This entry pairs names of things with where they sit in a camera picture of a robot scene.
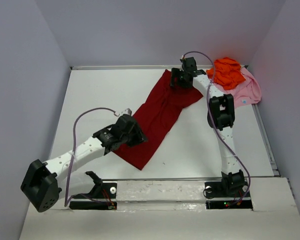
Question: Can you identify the dark red t shirt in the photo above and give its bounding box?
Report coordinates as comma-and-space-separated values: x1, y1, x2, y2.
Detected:
114, 69, 203, 170

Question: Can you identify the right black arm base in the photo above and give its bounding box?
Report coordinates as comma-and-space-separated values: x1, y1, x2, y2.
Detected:
202, 181, 253, 210

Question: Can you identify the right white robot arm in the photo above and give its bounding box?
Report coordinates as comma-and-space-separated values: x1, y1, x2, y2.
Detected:
170, 56, 249, 199

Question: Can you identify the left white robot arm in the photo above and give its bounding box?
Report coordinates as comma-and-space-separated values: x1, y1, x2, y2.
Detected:
20, 114, 147, 213

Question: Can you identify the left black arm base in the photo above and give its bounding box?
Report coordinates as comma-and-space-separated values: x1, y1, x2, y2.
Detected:
69, 181, 118, 211

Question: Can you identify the orange t shirt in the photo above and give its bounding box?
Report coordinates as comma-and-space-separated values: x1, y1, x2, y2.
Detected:
206, 57, 246, 90

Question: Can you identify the pink t shirt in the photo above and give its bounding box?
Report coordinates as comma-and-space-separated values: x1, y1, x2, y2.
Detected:
214, 67, 262, 108

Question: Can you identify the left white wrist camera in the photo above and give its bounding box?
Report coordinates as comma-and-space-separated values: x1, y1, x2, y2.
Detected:
114, 108, 132, 117

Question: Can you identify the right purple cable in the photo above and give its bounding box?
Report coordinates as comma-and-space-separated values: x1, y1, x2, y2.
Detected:
180, 51, 251, 207

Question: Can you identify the purple cable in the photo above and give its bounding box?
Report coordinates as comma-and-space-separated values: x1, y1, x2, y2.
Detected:
180, 51, 251, 207
64, 107, 121, 210

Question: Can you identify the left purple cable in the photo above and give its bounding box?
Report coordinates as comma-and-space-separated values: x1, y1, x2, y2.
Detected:
64, 107, 121, 210

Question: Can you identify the front metal rail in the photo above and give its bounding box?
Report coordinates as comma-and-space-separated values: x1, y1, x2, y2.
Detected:
102, 177, 222, 182

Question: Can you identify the metal rail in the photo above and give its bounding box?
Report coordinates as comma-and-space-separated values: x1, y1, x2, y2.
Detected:
102, 177, 222, 182
252, 104, 281, 177

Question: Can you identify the right side metal rail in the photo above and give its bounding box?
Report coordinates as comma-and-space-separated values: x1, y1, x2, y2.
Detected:
252, 104, 281, 177

